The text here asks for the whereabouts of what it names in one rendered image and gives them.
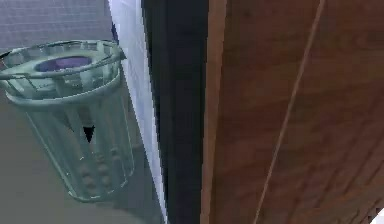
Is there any blue garbage can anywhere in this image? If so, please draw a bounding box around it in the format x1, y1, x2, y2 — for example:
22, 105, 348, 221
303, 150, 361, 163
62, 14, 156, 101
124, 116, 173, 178
34, 55, 93, 73

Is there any green slatted garbage container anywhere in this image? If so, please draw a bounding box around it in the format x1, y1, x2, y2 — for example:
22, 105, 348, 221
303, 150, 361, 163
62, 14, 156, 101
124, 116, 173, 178
0, 39, 136, 204

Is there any brown wooden cupboard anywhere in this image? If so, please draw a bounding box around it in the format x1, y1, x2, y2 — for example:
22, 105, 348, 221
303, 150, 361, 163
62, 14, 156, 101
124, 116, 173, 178
141, 0, 384, 224

